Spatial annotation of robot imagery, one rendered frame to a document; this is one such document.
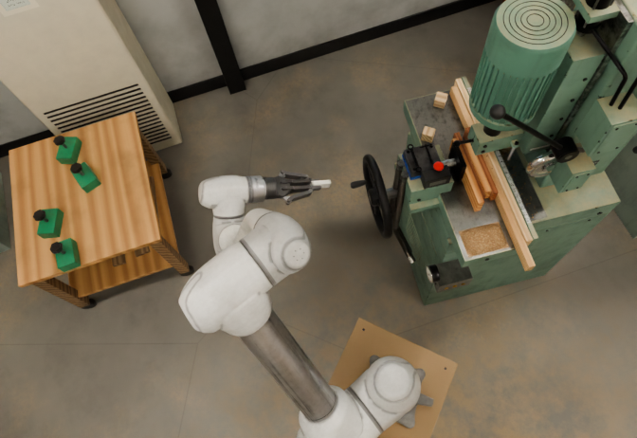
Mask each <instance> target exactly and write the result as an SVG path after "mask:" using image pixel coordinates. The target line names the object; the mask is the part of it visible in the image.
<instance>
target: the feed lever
mask: <svg viewBox="0 0 637 438"><path fill-rule="evenodd" d="M489 114H490V117H491V118H492V119H505V120H507V121H509V122H510V123H512V124H514V125H516V126H518V128H520V129H522V130H524V131H526V132H527V133H529V134H531V135H533V136H535V137H537V138H539V139H541V140H543V141H544V142H546V143H548V144H550V145H551V146H550V148H551V150H552V152H553V154H554V156H555V159H556V161H557V162H559V163H564V162H568V161H570V160H573V159H574V158H576V157H577V156H578V155H579V153H585V150H584V148H583V147H576V145H575V143H574V141H573V138H572V137H562V138H559V139H557V140H556V141H554V140H552V139H550V138H549V137H546V136H544V135H543V134H542V133H540V132H538V131H537V130H535V129H533V128H531V127H530V126H528V125H526V124H524V123H523V122H521V121H519V120H518V119H515V118H513V117H512V116H510V115H508V114H506V110H505V107H504V106H503V105H501V104H495V105H493V106H492V107H491V108H490V111H489Z"/></svg>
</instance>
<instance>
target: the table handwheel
mask: <svg viewBox="0 0 637 438"><path fill-rule="evenodd" d="M362 164H363V174H364V180H366V181H367V184H366V190H367V194H368V198H369V202H370V205H371V209H372V212H373V218H374V221H375V223H376V225H377V228H378V230H379V232H380V234H381V235H382V237H383V238H385V239H389V238H391V236H392V219H391V208H390V203H389V199H391V198H394V197H397V193H398V190H395V189H394V188H387V189H386V188H385V184H384V181H383V178H382V175H381V172H380V170H379V167H378V165H377V163H376V161H375V159H374V158H373V156H372V155H364V157H363V162H362ZM379 207H380V209H381V211H382V215H381V212H380V209H379ZM382 217H383V218H382Z"/></svg>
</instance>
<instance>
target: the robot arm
mask: <svg viewBox="0 0 637 438"><path fill-rule="evenodd" d="M285 178H288V179H285ZM292 179H296V180H292ZM307 185H308V186H307ZM330 185H331V180H319V179H312V178H311V177H310V178H309V177H308V174H303V173H290V172H287V171H285V170H281V171H280V174H279V175H278V176H276V177H264V178H262V177H261V176H260V175H255V176H239V175H222V176H215V177H212V178H208V179H205V180H203V181H202V182H201V183H200V185H199V188H198V197H199V203H200V204H201V205H202V206H204V207H206V208H208V209H212V211H213V223H212V233H213V244H214V250H215V253H216V256H214V257H213V258H212V259H210V260H209V261H208V262H207V263H205V264H204V265H203V266H202V267H201V268H199V269H198V270H197V271H196V272H195V273H194V274H193V275H192V276H191V278H190V279H189V280H188V282H187V283H186V285H185V286H184V288H183V289H182V291H181V295H180V298H179V300H178V302H179V305H180V307H181V309H182V311H183V312H184V314H185V316H186V317H187V319H188V321H189V322H190V324H191V326H192V327H193V328H194V329H195V330H196V331H199V332H202V333H214V332H216V331H218V330H219V329H220V330H222V331H224V332H227V333H228V334H230V335H233V336H237V337H239V338H240V339H241V341H242V342H243V343H244V344H245V345H246V347H247V348H248V349H249V350H250V352H251V353H252V354H253V355H254V356H255V357H256V358H257V359H258V360H259V362H260V363H261V364H262V365H263V366H264V368H265V369H266V370H267V371H268V372H269V373H270V374H271V376H272V377H273V378H274V379H275V380H276V382H277V383H278V384H279V385H280V387H281V388H282V389H283V390H284V392H285V393H286V394H287V395H288V396H289V398H290V399H291V400H292V401H293V403H294V404H295V405H296V406H297V407H298V409H299V410H300V413H299V422H300V429H299V431H298V434H297V438H377V437H378V436H379V435H380V434H381V433H382V432H383V431H385V430H386V429H387V428H389V427H390V426H391V425H393V424H394V423H395V422H397V423H400V424H402V425H404V426H405V427H406V428H408V429H412V428H413V427H414V425H415V411H416V407H417V405H422V406H428V407H431V406H432V405H433V402H434V401H433V400H434V399H433V400H432V398H430V397H428V396H426V395H424V394H422V393H420V392H421V384H422V381H423V379H424V378H425V376H426V373H425V371H424V370H423V369H414V367H413V366H412V365H411V364H410V363H409V362H407V361H406V360H405V359H403V358H401V357H398V356H384V357H381V358H380V357H379V356H376V355H373V356H371V357H370V368H369V369H367V370H366V371H365V372H364V373H363V374H362V375H361V376H360V377H359V378H358V379H357V380H356V381H355V382H354V383H353V384H352V385H351V386H350V387H349V388H347V389H346V390H345V391H343V390H342V389H341V388H340V387H338V386H334V385H328V383H327V382H326V381H325V379H324V378H323V377H322V375H321V374H320V372H319V371H318V369H317V368H316V367H315V365H314V364H313V363H312V361H311V360H310V359H309V357H308V356H307V355H306V353H305V352H304V351H303V350H302V348H301V347H300V346H299V344H298V343H297V342H296V340H295V339H294V338H293V336H292V335H291V334H290V332H289V331H288V330H287V328H286V327H285V325H284V324H283V323H282V321H281V320H280V318H279V317H278V316H277V314H276V313H275V312H274V310H273V309H272V300H271V298H270V294H269V291H268V290H269V289H271V288H272V287H273V286H274V285H276V284H277V283H279V282H280V281H281V280H283V279H284V278H285V277H287V276H288V275H289V274H293V273H296V272H298V271H300V270H301V269H303V268H304V267H305V266H306V265H307V264H308V262H309V260H310V257H311V244H310V241H309V238H308V236H307V234H306V232H305V231H304V229H303V228H302V226H301V225H300V224H299V223H298V222H296V221H295V220H294V219H293V218H291V217H290V216H288V215H285V214H282V213H280V212H277V211H272V210H265V209H254V210H251V211H250V212H249V213H248V214H247V215H246V216H245V205H246V204H247V203H248V204H250V203H259V202H263V201H264V200H267V199H276V198H280V199H283V200H284V201H285V202H286V205H289V204H290V203H292V202H294V201H297V200H300V199H302V198H305V197H308V196H311V194H312V192H313V191H319V190H321V188H329V187H330ZM294 192H300V193H297V194H294V195H292V196H287V195H288V194H291V193H294Z"/></svg>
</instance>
